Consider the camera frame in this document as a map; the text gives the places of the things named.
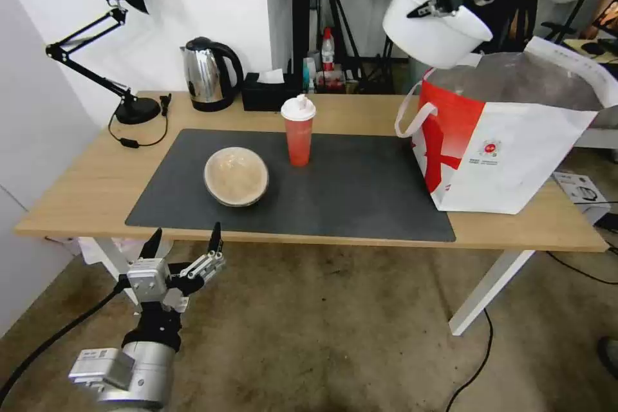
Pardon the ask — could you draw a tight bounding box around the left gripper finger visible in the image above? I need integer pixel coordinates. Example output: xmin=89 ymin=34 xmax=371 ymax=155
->
xmin=136 ymin=227 xmax=164 ymax=263
xmin=181 ymin=222 xmax=227 ymax=295

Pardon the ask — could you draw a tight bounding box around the white plastic takeout container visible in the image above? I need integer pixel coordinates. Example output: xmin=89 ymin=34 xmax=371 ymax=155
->
xmin=382 ymin=0 xmax=494 ymax=69

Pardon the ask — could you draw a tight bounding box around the red and white takeout bag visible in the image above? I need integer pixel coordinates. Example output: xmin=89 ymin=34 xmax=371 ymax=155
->
xmin=395 ymin=37 xmax=618 ymax=215

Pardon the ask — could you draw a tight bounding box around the white table leg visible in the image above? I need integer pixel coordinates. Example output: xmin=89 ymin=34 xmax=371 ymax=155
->
xmin=89 ymin=237 xmax=145 ymax=314
xmin=448 ymin=249 xmax=537 ymax=337

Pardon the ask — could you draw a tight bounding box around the kraft paper bowl with lid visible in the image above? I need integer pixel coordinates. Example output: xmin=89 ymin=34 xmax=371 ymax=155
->
xmin=203 ymin=146 xmax=270 ymax=208

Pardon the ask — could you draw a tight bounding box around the black tripod stand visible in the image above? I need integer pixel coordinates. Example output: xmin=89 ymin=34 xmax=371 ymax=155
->
xmin=289 ymin=0 xmax=370 ymax=94

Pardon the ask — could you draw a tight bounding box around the water bottle with red label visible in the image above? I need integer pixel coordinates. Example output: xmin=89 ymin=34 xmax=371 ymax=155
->
xmin=321 ymin=27 xmax=336 ymax=73

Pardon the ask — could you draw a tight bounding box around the small blue bottle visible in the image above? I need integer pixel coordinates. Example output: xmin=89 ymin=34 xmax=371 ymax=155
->
xmin=303 ymin=57 xmax=317 ymax=94

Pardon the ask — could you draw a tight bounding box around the dark grey desk mat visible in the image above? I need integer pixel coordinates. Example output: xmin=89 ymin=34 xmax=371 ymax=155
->
xmin=125 ymin=128 xmax=457 ymax=243

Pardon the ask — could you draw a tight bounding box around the red cup with white lid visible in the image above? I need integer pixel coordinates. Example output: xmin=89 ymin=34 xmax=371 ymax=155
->
xmin=281 ymin=94 xmax=317 ymax=168

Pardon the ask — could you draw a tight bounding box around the black tissue box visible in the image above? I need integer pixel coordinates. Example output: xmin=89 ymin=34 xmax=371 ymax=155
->
xmin=241 ymin=71 xmax=303 ymax=112

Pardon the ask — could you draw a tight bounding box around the steel electric kettle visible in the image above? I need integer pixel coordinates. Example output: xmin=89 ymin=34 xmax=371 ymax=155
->
xmin=180 ymin=37 xmax=245 ymax=113

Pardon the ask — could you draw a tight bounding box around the white cardboard box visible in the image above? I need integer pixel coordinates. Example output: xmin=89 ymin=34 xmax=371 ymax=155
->
xmin=552 ymin=170 xmax=612 ymax=216

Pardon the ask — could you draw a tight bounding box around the dark shoe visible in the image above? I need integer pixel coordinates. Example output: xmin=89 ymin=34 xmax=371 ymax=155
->
xmin=597 ymin=336 xmax=618 ymax=380

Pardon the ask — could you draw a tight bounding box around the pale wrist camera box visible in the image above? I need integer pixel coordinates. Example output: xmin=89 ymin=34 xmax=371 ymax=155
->
xmin=127 ymin=259 xmax=171 ymax=306

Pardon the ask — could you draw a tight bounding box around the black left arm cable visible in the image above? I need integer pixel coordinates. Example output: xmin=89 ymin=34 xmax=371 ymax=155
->
xmin=0 ymin=281 xmax=127 ymax=403

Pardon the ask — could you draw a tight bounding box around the black lamp cord with switch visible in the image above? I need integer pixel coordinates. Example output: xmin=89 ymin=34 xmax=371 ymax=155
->
xmin=108 ymin=93 xmax=173 ymax=149

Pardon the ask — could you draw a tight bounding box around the black floor cable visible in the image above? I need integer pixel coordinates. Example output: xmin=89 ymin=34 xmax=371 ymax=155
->
xmin=545 ymin=247 xmax=618 ymax=286
xmin=445 ymin=308 xmax=494 ymax=412

